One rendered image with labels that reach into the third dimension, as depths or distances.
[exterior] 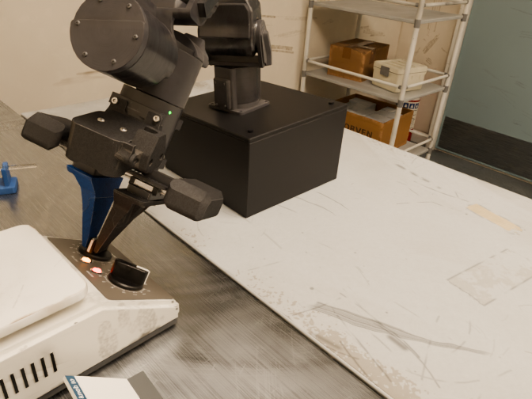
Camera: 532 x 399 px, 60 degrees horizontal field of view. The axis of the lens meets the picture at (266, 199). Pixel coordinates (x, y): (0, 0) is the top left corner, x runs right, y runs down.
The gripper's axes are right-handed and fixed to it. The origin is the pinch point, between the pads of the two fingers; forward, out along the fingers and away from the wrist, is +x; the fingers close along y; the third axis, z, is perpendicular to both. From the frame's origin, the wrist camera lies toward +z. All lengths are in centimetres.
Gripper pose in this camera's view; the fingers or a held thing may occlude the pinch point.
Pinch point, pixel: (104, 216)
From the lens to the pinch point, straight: 46.1
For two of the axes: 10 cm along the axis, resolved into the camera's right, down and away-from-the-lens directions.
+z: -1.7, 0.4, -9.9
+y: 9.0, 4.2, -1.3
